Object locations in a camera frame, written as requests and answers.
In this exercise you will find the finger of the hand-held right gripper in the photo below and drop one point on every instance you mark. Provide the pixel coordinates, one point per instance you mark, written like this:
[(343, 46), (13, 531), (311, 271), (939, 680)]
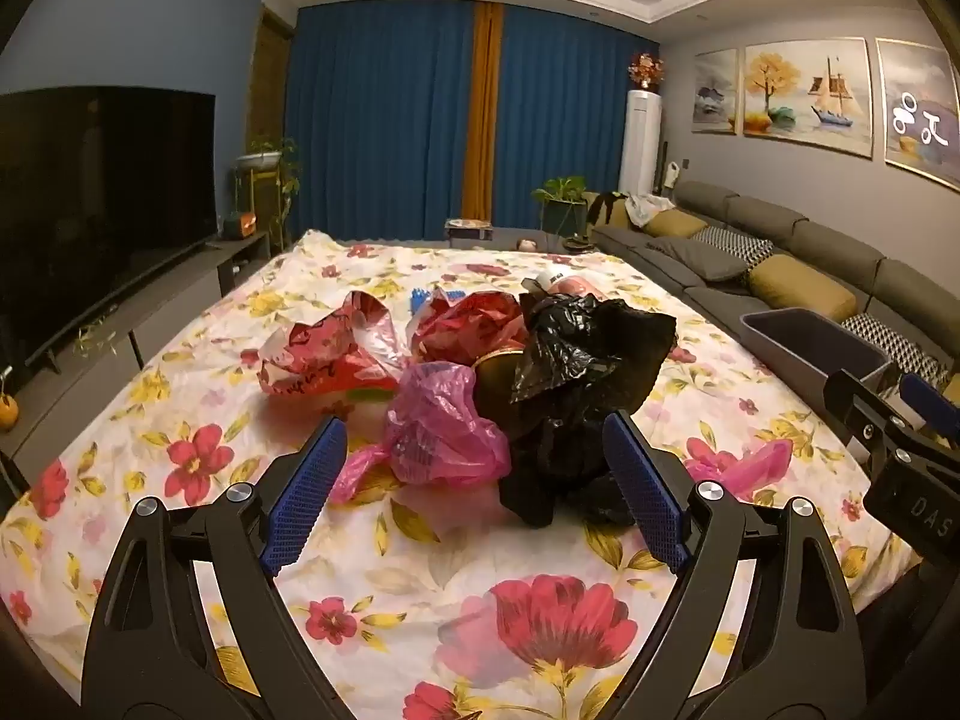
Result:
[(930, 399), (862, 412)]

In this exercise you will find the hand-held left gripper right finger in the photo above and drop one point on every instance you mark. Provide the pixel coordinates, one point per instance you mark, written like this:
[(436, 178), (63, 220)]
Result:
[(645, 495)]

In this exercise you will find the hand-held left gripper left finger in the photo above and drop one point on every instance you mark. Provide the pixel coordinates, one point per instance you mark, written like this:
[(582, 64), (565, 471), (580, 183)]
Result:
[(307, 495)]

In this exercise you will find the grey plastic bin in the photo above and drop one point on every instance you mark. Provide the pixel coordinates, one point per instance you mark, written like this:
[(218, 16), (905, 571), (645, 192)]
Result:
[(810, 345)]

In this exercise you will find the pink plastic bag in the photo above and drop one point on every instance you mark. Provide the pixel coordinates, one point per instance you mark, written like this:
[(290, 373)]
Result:
[(742, 465), (442, 427)]

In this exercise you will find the red snack packet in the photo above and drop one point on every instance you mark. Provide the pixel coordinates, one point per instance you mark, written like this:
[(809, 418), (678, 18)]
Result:
[(315, 360)]

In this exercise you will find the black plastic bag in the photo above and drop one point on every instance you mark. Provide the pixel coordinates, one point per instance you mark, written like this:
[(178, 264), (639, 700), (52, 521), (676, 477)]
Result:
[(592, 352)]

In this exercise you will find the clear red-edged packet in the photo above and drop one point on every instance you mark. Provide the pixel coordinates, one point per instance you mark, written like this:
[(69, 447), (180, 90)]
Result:
[(375, 330)]

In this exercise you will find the large red paper cup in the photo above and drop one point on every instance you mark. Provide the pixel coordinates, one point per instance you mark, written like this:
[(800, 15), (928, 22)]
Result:
[(495, 390)]

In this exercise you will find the white and red paper cup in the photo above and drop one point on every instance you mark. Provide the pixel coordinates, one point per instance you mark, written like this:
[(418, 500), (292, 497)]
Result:
[(570, 285)]

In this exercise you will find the blue foam net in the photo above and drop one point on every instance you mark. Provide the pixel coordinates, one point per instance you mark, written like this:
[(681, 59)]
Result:
[(420, 301)]

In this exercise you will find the red plastic bag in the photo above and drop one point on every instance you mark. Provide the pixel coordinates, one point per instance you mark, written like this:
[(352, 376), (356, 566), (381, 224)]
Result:
[(465, 322)]

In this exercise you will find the black white patterned cushion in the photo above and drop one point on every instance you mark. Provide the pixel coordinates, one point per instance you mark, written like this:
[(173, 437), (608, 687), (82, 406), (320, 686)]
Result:
[(900, 345), (739, 244)]

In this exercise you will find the large yellow cushion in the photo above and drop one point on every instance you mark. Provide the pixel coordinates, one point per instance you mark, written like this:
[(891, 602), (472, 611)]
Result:
[(799, 286)]

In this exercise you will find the floral blanket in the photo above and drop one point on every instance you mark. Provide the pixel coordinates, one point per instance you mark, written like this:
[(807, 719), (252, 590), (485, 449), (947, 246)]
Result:
[(420, 600)]

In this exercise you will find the grey sofa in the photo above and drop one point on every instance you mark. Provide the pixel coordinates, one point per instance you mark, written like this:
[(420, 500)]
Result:
[(825, 240)]

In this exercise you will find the grey cushion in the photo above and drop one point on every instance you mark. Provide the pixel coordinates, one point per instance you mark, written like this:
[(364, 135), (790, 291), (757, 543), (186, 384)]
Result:
[(701, 261)]

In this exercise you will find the grey television cabinet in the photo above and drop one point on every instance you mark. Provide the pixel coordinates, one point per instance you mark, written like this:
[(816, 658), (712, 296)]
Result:
[(172, 292)]

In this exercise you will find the small yellow cushion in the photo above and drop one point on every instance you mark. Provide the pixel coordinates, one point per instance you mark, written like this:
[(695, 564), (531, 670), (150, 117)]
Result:
[(675, 223)]

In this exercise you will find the white cloth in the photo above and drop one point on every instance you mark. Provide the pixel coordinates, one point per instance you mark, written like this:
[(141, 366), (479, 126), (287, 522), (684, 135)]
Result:
[(649, 208)]

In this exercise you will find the purple painting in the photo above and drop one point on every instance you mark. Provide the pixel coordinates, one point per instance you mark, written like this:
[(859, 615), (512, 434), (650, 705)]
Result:
[(919, 112)]

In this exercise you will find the dark garment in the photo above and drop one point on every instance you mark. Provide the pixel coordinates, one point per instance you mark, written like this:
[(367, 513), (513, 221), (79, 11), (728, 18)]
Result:
[(606, 208)]

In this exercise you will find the white jug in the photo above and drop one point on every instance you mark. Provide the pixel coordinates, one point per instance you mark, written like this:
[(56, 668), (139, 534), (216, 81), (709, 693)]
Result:
[(671, 174)]

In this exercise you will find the green potted plant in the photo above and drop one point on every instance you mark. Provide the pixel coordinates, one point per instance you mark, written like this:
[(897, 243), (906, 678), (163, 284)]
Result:
[(561, 199)]

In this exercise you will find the orange fruit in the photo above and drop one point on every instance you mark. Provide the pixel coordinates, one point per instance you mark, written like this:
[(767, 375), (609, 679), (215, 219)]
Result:
[(6, 414)]

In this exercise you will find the tree and sailboat painting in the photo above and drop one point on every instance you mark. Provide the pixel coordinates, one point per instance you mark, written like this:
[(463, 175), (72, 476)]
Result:
[(806, 97)]

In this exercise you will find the trailing plant on stand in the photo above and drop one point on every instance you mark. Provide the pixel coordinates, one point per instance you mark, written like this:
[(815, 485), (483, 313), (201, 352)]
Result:
[(266, 172)]

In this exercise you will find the white standing air conditioner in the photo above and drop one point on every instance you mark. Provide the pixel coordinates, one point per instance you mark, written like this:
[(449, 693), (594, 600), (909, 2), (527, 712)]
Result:
[(640, 142)]

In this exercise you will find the small grey boat painting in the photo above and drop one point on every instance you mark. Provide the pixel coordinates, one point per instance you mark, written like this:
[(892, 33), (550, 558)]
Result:
[(714, 94)]

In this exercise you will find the black television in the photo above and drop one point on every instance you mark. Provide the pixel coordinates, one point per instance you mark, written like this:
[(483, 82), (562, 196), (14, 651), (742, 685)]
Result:
[(90, 202)]

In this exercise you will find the blue curtain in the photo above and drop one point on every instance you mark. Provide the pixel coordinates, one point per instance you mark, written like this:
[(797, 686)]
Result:
[(562, 105), (375, 127)]

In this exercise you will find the artificial flower decoration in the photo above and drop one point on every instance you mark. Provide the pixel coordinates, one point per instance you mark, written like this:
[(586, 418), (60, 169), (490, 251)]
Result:
[(646, 71)]

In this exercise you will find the wooden door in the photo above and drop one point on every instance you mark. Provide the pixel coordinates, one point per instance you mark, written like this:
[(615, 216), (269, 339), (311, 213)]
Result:
[(268, 82)]

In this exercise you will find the orange curtain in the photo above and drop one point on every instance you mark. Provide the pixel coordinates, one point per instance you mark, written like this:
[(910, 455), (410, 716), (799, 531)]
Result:
[(484, 105)]

